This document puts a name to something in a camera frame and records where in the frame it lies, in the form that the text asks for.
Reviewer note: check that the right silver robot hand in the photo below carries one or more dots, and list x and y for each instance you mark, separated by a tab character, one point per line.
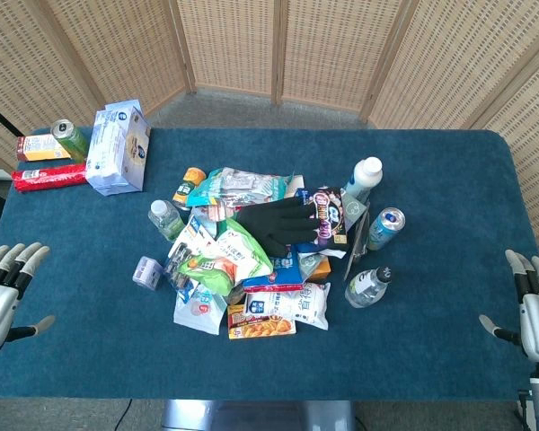
535	314

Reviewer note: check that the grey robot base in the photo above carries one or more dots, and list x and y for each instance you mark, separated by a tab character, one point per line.
258	415

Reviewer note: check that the brown and white carton box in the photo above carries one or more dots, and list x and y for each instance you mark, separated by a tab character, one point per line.
41	148

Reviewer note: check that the orange block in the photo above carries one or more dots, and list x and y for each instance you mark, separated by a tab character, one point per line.
322	269

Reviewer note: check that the yellow curry box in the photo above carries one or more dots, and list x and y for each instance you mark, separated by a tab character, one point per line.
258	325

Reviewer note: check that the red snack package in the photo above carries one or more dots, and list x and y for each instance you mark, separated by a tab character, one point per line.
49	177

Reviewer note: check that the clear bottle with black cap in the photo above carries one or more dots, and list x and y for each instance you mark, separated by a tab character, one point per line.
367	287

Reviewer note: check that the light blue drink can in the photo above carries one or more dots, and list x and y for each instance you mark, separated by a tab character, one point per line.
385	229

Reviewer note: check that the green drink can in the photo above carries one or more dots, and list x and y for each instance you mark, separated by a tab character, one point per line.
71	140

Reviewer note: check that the battery blister pack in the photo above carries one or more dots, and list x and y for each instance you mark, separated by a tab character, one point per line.
179	265

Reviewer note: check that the clear bottle with green label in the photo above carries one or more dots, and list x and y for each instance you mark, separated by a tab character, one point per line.
165	220

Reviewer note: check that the grey flat packet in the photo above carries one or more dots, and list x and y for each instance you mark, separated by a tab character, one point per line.
359	240

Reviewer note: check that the white and blue tissue pack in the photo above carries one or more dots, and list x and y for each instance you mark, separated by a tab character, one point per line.
119	150

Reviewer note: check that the white and blue pouch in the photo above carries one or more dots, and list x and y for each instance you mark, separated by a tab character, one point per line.
197	310

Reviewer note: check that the pale green card packet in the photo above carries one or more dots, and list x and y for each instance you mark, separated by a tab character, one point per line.
355	210

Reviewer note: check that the white milk bottle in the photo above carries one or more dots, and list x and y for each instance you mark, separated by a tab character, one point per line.
363	179

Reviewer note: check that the orange cap bottle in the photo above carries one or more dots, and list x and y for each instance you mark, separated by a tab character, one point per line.
188	185

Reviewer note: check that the purple sanitary pad pack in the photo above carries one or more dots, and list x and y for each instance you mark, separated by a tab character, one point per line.
328	215

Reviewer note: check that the green and white snack bag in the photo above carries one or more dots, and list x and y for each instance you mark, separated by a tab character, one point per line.
227	262

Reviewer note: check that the white salt bag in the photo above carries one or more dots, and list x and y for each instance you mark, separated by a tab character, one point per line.
292	303

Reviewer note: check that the blue and red snack pack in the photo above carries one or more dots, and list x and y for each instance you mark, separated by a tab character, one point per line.
280	274

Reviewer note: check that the blue table mat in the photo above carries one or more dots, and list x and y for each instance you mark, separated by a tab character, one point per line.
269	336

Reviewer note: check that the teal snack bag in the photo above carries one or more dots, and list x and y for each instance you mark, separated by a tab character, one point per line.
238	186

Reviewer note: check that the black knit glove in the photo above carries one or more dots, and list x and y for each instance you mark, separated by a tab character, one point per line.
278	222

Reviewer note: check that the woven bamboo folding screen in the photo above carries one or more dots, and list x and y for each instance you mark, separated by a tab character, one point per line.
269	45

